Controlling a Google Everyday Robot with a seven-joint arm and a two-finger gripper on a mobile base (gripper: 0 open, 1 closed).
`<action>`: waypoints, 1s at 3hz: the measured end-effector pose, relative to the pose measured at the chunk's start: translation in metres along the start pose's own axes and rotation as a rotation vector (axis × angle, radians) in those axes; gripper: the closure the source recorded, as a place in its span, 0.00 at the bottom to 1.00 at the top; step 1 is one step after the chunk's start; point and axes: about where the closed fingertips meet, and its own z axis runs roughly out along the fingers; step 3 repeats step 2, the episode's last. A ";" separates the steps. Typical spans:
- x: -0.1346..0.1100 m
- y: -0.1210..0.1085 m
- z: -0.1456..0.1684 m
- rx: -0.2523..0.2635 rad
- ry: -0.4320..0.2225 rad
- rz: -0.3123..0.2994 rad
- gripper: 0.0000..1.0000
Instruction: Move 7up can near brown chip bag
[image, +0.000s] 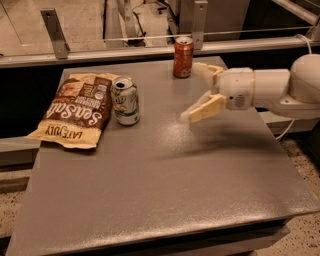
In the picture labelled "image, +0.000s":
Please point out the metal railing bracket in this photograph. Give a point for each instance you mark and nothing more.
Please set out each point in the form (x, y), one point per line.
(60, 46)
(198, 22)

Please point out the left metal railing bracket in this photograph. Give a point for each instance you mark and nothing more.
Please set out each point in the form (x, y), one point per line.
(60, 46)

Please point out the white green 7up can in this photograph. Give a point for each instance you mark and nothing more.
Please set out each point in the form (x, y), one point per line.
(125, 101)

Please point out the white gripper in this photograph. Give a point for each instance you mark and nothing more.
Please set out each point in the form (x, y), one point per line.
(236, 87)

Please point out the metal railing bar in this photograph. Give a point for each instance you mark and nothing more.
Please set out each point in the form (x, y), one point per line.
(136, 53)

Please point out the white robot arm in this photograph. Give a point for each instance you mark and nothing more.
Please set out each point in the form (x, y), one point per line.
(292, 93)

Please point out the orange soda can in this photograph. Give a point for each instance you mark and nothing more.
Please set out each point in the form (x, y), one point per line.
(183, 57)

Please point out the right metal railing bracket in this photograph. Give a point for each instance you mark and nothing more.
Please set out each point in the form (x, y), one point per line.
(198, 22)

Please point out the brown sea salt chip bag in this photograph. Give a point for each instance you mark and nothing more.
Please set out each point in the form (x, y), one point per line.
(79, 111)

